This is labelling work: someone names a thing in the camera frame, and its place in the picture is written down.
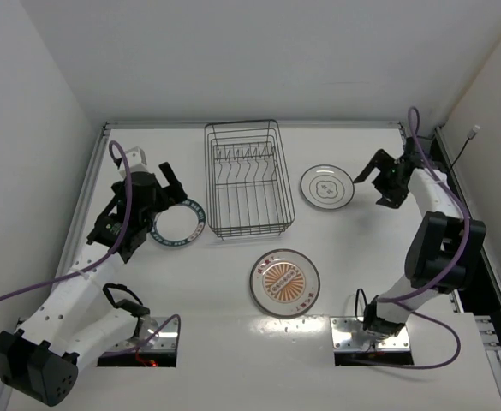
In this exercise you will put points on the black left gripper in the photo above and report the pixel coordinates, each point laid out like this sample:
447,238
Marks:
164,193

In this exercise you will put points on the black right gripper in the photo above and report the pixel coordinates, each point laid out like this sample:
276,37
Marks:
384,179

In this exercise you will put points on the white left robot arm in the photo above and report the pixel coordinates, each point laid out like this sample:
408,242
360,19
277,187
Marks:
44,356

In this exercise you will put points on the metal base plate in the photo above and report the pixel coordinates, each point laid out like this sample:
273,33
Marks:
348,337
155,335

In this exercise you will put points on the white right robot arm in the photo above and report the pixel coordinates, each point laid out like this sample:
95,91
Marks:
445,251

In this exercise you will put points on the white plate with grey motif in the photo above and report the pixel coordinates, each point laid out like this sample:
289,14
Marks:
327,187

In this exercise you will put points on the blue rimmed white plate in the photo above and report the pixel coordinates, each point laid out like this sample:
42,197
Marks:
180,225

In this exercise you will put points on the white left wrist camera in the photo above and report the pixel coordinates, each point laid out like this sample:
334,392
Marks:
136,160

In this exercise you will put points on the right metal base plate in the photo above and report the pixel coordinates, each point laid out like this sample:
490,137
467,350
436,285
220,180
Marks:
348,337

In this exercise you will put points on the aluminium frame rail right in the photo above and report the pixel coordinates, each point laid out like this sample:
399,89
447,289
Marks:
483,300

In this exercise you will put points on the orange sunburst plate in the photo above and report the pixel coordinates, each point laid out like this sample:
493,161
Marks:
284,283

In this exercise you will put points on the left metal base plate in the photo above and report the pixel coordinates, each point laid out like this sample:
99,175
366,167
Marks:
155,335

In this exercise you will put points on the black wire dish rack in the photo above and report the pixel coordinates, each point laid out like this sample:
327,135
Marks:
248,191

